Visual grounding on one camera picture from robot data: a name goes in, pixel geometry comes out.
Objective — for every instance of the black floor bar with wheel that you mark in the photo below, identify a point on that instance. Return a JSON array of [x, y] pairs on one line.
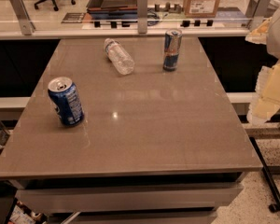
[[274, 207]]

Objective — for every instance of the clear plastic water bottle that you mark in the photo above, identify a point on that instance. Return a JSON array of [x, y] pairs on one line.
[[119, 57]]

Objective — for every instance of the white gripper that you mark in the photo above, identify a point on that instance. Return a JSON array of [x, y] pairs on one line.
[[279, 36]]

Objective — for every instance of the blue soda can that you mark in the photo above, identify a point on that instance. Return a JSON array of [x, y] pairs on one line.
[[63, 93]]

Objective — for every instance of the cardboard box with label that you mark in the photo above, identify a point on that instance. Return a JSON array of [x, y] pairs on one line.
[[200, 8]]

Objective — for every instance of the right metal railing post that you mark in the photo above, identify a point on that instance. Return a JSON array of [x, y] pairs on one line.
[[256, 12]]

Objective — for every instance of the grey open tray box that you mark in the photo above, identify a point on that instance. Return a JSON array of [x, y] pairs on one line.
[[113, 0]]

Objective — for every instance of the tall silver blue energy can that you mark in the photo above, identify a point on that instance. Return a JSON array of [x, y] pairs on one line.
[[172, 44]]

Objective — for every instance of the left metal railing post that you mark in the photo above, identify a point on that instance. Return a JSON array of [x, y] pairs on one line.
[[25, 23]]

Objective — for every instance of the middle metal railing post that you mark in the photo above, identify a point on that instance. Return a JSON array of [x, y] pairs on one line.
[[142, 16]]

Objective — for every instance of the metal railing post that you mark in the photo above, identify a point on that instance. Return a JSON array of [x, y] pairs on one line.
[[25, 23], [142, 16], [256, 12]]

